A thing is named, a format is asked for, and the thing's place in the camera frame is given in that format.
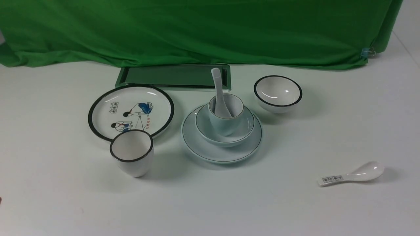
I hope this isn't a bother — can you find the white illustrated black-rimmed plate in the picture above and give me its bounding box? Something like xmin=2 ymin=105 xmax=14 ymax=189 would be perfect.
xmin=88 ymin=85 xmax=175 ymax=142

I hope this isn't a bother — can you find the white printed-handle spoon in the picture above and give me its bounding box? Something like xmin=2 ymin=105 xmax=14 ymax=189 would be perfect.
xmin=317 ymin=161 xmax=385 ymax=187

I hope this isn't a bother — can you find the blue binder clip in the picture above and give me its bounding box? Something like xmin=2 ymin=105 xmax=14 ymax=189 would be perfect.
xmin=360 ymin=47 xmax=377 ymax=59

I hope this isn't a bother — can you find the green backdrop cloth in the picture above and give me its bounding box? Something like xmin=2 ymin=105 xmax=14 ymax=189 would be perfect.
xmin=0 ymin=0 xmax=403 ymax=70

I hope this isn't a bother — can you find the pale blue cup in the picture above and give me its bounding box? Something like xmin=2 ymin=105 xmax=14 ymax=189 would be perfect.
xmin=208 ymin=93 xmax=245 ymax=136

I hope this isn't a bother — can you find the white black-rimmed bicycle cup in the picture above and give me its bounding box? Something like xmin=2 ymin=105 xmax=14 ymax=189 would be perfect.
xmin=110 ymin=129 xmax=155 ymax=178

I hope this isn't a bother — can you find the pale blue plate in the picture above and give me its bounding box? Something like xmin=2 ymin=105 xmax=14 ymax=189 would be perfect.
xmin=180 ymin=104 xmax=264 ymax=164

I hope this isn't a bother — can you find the plain white ceramic spoon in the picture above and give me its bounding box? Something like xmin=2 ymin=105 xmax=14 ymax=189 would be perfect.
xmin=211 ymin=68 xmax=232 ymax=119

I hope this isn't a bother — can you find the white black-rimmed small bowl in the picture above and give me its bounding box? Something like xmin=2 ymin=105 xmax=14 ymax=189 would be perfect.
xmin=253 ymin=75 xmax=303 ymax=114

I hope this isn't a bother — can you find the pale blue bowl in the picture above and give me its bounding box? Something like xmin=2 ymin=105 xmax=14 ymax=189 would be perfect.
xmin=195 ymin=104 xmax=255 ymax=148

